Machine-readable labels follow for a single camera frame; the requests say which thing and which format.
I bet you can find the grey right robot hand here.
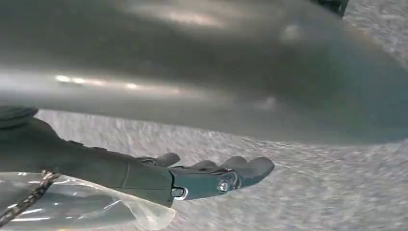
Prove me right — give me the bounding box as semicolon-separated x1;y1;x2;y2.
0;116;275;208

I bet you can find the clear plastic film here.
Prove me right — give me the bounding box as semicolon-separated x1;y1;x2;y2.
0;172;177;231

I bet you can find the steel work bench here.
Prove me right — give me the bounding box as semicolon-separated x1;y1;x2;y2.
0;0;408;146

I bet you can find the black rounded object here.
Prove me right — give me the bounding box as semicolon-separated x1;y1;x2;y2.
310;0;350;17

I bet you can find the braided black cable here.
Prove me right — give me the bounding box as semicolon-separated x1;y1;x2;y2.
0;170;61;229

